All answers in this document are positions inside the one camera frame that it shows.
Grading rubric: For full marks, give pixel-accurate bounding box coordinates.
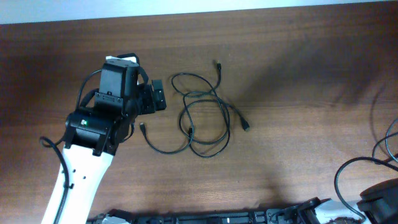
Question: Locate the black USB cable bundle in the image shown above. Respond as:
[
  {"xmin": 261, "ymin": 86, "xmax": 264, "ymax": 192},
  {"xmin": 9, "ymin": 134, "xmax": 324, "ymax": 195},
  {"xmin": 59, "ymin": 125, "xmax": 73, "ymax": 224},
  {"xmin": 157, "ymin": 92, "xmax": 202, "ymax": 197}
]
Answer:
[{"xmin": 170, "ymin": 60, "xmax": 251, "ymax": 159}]

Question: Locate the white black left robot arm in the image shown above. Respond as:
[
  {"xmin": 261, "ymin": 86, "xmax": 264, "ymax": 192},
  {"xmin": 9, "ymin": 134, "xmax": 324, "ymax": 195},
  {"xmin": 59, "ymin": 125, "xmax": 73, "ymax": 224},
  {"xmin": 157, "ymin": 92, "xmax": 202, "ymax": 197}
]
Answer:
[{"xmin": 42, "ymin": 54, "xmax": 166, "ymax": 223}]

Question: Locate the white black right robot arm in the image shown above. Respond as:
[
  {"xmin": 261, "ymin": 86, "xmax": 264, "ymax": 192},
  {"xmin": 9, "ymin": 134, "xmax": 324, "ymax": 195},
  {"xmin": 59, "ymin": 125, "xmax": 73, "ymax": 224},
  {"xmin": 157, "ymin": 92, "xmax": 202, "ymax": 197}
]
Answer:
[{"xmin": 315, "ymin": 179, "xmax": 397, "ymax": 224}]

